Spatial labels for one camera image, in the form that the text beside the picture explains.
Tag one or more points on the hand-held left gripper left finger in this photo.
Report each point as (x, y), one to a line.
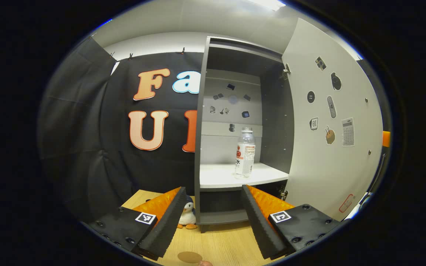
(168, 225)

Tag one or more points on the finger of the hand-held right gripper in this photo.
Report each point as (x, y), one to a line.
(386, 138)

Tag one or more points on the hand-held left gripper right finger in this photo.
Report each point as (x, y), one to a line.
(259, 225)

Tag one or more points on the round brown coaster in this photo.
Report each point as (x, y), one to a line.
(189, 257)

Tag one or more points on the clear plastic bottle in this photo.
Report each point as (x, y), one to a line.
(245, 155)

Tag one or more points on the white cabinet door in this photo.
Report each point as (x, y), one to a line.
(309, 173)

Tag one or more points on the metal door hinge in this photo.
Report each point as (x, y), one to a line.
(286, 70)
(283, 193)

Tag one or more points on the white cabinet shelf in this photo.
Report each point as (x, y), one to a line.
(220, 176)

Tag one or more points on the penguin plush toy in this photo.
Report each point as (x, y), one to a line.
(188, 218)

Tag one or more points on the black backdrop cloth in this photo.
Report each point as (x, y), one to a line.
(87, 129)

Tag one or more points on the ceiling light strip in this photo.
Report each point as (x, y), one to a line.
(268, 3)
(105, 23)

